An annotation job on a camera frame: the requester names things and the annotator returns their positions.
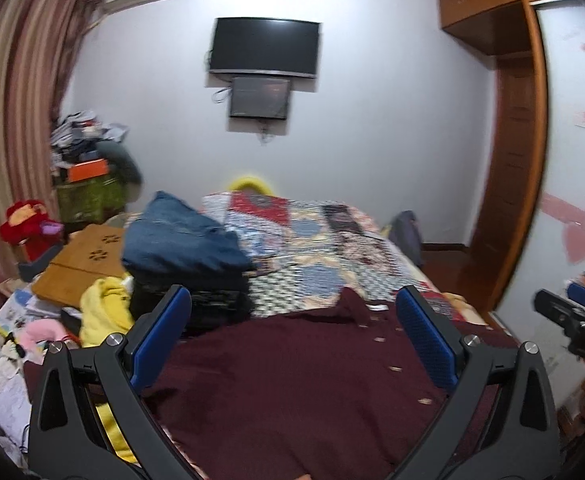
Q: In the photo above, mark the pink neck pillow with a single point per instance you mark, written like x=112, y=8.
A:
x=39, y=332

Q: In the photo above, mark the black patterned folded garment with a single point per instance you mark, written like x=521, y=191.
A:
x=218, y=299

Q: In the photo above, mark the yellow headboard object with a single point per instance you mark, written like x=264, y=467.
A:
x=250, y=184

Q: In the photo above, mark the striped pink curtain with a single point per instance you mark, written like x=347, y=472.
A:
x=39, y=43

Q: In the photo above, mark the dark grey clothing bundle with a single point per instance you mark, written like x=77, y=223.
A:
x=119, y=158

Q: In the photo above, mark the black wall television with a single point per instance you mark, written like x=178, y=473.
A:
x=265, y=46

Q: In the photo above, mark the small wall monitor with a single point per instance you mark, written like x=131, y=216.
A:
x=261, y=98

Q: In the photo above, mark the green storage box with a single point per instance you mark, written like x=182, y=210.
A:
x=91, y=201

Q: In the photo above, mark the red plush toy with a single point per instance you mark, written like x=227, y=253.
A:
x=29, y=229

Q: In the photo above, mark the wooden wardrobe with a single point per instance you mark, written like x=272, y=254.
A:
x=507, y=31

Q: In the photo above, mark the yellow garment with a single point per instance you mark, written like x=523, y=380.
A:
x=105, y=308

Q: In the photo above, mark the wooden folding lap table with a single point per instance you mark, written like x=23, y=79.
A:
x=92, y=253

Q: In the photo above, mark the orange box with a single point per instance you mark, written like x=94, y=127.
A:
x=88, y=170

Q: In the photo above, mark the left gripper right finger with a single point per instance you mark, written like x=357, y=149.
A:
x=498, y=420

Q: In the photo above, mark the patchwork patterned bedspread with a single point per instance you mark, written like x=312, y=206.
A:
x=305, y=253

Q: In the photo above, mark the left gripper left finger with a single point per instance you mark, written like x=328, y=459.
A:
x=88, y=420

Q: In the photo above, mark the maroon button shirt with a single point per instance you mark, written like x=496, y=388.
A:
x=338, y=393

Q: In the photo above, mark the grey bag on floor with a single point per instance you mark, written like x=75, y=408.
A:
x=404, y=233

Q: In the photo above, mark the blue folded jeans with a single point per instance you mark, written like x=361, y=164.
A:
x=170, y=237

